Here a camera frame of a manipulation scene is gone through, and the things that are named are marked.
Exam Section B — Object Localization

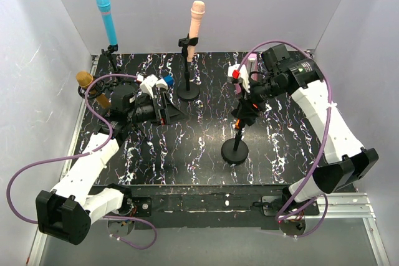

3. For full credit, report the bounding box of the black round-base mic stand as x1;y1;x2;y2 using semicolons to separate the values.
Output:
176;34;200;102

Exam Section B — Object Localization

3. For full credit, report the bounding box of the shock-mount tripod mic stand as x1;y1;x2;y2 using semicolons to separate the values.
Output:
76;72;125;113

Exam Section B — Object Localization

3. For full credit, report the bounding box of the gold microphone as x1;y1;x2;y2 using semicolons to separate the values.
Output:
75;71;111;109

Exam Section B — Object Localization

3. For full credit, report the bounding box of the pink microphone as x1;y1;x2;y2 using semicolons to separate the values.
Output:
187;0;205;62

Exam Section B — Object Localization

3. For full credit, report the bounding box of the blue microphone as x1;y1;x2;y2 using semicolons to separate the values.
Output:
96;0;118;46

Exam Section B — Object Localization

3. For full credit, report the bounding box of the orange microphone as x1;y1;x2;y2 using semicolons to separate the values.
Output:
234;119;242;130

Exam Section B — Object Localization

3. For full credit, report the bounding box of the black tripod mic stand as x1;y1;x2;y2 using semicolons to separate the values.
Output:
100;44;137;91

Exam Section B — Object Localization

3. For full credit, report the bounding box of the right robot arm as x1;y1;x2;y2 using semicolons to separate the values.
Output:
228;44;378;204

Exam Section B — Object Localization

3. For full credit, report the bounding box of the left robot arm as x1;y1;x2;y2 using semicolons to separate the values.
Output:
36;84;186;245

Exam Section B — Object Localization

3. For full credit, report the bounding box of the blue and white block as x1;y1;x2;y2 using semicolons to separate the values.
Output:
155;75;174;90

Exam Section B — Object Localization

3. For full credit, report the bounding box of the pink metronome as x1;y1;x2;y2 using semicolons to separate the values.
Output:
245;53;258;81

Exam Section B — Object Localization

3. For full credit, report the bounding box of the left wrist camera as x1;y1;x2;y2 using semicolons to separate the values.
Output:
137;74;158;98

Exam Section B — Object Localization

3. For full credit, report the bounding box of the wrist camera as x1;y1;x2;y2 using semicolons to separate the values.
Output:
228;64;249;94
137;74;158;98

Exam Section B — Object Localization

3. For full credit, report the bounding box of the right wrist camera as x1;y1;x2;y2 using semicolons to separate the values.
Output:
228;64;249;94

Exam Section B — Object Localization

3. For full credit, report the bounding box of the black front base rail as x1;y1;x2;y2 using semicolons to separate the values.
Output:
90;182;320;231

